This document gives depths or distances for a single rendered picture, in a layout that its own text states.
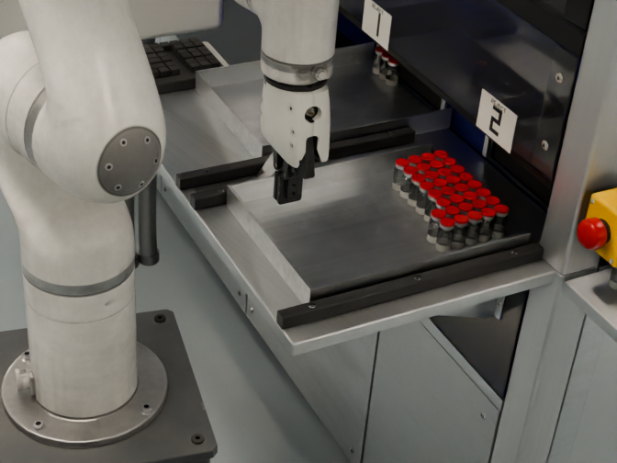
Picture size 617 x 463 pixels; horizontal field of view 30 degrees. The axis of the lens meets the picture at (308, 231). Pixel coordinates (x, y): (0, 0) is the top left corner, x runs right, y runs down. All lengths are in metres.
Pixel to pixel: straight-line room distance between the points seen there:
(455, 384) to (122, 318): 0.79
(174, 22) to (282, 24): 1.03
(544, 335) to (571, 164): 0.27
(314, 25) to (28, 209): 0.36
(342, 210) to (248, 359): 1.12
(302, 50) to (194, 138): 0.56
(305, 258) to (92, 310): 0.41
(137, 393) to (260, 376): 1.34
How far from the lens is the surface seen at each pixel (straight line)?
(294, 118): 1.32
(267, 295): 1.49
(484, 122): 1.67
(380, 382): 2.15
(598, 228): 1.47
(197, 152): 1.77
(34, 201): 1.21
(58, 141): 1.08
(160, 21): 2.28
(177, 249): 3.07
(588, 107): 1.49
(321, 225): 1.62
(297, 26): 1.27
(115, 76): 1.07
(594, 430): 1.90
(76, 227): 1.19
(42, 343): 1.28
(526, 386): 1.74
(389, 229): 1.63
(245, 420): 2.58
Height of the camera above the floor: 1.79
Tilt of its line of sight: 35 degrees down
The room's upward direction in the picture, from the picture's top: 5 degrees clockwise
